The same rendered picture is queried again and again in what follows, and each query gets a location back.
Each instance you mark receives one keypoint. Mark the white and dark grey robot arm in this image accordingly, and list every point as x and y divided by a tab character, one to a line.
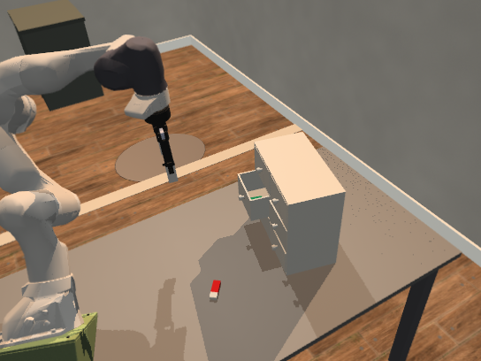
49	301

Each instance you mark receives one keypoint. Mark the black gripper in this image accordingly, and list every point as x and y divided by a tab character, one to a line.
157	120

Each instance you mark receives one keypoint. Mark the white chest of drawers with wooden top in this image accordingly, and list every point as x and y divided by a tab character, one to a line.
314	197

